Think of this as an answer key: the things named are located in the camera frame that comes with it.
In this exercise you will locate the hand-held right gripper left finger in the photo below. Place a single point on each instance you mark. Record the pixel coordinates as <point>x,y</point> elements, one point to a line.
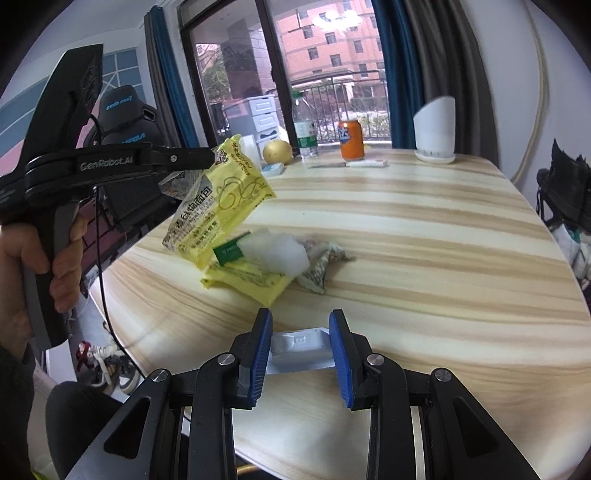
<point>258,355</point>

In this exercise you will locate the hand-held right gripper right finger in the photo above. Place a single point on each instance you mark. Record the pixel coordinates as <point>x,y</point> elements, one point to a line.
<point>339,364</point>

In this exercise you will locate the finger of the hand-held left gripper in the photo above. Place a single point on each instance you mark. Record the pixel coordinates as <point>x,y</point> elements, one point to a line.
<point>184,157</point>

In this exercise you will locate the white plastic tray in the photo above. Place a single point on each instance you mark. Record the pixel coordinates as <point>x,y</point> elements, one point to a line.
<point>300,350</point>

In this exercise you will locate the yellow printed snack packet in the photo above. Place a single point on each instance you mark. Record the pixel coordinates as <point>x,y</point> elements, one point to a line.
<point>221,203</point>

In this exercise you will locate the printed wrapper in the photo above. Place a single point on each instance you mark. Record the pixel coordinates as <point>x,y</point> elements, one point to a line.
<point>323,272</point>

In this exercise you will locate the person's left hand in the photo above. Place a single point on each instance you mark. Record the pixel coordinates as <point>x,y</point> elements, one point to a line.
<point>67,263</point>

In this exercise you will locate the white paper roll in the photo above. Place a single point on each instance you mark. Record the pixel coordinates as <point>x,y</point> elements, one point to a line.
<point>249,147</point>

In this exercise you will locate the yellow flat snack packet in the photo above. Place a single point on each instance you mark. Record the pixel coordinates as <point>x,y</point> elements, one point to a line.
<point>249,286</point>

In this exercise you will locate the blue curtain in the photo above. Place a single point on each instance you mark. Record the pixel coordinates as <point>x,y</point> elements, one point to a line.
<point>173,83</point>
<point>395,69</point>

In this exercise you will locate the black gaming chair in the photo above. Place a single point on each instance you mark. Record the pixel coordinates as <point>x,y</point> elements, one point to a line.
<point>124,110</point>

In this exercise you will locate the white drawer cabinet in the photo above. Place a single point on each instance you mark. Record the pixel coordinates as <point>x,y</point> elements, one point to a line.
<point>261,115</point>

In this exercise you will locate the blue white tissue pack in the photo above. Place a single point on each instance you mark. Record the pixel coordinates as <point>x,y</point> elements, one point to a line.
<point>273,169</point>

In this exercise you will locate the yellow round fruit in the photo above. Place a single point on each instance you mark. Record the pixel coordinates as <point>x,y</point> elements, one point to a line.
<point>277,152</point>

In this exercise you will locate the green wrapper piece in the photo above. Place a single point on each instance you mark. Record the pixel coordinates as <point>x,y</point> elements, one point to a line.
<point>228,251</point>

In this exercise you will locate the grey curtain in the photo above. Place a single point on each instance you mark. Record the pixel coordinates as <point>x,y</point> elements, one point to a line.
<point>148,55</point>
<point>452,60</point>

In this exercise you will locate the clear plastic bottle green label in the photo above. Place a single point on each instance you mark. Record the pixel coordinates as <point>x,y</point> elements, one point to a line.
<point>304,138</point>

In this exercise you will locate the grey white sneaker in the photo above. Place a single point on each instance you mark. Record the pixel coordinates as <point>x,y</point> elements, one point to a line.
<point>115,374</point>

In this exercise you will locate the balcony metal railing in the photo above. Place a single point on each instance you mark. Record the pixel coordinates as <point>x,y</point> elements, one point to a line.
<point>332,97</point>

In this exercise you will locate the orange soda can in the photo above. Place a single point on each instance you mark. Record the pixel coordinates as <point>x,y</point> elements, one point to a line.
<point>352,141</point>

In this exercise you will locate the white flat box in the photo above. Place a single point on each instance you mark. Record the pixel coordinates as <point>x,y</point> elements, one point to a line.
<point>367,163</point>

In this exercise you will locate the person's black trouser leg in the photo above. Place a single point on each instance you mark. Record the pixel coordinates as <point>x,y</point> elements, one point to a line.
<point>78,424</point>

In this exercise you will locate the white slanted cylinder container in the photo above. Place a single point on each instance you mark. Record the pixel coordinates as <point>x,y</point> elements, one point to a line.
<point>434,129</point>

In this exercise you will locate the white shoes pile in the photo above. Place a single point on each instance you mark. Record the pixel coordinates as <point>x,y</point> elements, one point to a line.
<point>572,249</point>

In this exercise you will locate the black jagged bag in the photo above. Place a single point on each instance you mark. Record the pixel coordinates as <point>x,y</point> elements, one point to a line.
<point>568,184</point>

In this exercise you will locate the black sliding door frame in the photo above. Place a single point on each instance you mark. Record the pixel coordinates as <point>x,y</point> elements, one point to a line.
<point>277,60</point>

